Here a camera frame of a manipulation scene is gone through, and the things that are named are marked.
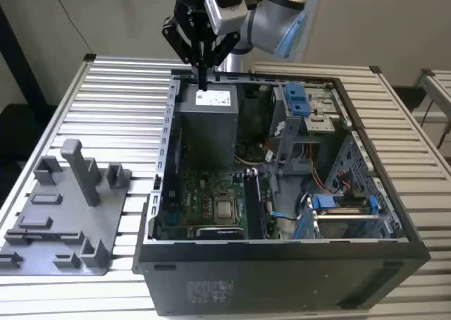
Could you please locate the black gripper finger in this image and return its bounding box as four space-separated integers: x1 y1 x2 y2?
203 32 241 90
161 16 204 90

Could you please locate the blue drive carrier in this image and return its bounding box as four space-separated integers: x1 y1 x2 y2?
285 82 310 117

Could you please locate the grey power supply unit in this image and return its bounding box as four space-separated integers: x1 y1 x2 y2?
174 85 240 170

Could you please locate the grey metal drive cage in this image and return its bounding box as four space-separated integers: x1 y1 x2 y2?
269 82 348 176

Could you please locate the green motherboard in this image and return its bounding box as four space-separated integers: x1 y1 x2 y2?
160 170 283 242

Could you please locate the black stand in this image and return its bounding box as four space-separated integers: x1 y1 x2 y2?
0 4 57 194

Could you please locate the silver CPU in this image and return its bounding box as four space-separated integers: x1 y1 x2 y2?
215 199 236 224

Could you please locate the black graphics card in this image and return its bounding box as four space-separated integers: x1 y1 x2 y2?
195 226 245 241

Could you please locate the hard disk in blue carrier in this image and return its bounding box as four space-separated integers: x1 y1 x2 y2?
309 194 381 240

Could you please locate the metal slat side table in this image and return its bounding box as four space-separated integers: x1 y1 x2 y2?
412 68 451 123

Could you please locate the grey plastic parts rack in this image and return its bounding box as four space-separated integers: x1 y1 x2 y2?
0 139 133 277

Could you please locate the black open PC case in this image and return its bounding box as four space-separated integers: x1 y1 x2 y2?
132 68 431 316

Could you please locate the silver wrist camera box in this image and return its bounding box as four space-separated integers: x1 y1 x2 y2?
204 0 248 36

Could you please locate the thin black wall cable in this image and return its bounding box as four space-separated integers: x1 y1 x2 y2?
45 0 96 56

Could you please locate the orange wire bundle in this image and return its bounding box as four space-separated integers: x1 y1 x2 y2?
305 142 330 192

